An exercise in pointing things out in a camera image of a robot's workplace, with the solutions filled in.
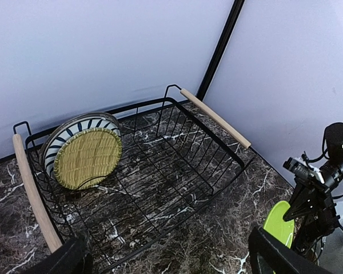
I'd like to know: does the left wooden rack handle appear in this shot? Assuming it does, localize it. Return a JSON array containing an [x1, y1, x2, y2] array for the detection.
[[13, 134, 62, 253]]

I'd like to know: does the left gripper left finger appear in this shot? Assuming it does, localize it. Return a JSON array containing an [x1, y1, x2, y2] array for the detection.
[[28, 236, 93, 274]]

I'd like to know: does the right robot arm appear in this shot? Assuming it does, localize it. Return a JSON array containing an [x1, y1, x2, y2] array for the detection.
[[283, 122, 343, 257]]

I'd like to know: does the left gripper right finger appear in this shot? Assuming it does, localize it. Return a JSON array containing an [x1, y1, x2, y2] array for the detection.
[[249, 227, 329, 274]]

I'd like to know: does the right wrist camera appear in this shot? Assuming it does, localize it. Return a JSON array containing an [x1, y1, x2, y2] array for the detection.
[[283, 158, 325, 184]]

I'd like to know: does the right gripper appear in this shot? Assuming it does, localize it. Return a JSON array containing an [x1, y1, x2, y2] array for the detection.
[[283, 185, 339, 254]]

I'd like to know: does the black wire dish rack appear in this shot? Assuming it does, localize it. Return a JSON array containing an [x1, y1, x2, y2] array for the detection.
[[22, 94, 254, 273]]

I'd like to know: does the green plastic plate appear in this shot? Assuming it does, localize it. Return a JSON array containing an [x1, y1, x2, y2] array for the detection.
[[263, 200, 294, 248]]

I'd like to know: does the blue striped white plate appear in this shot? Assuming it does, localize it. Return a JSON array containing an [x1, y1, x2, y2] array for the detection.
[[42, 115, 121, 175]]

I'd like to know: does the yellow woven plate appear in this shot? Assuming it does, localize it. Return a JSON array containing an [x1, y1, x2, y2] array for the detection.
[[54, 128, 122, 191]]

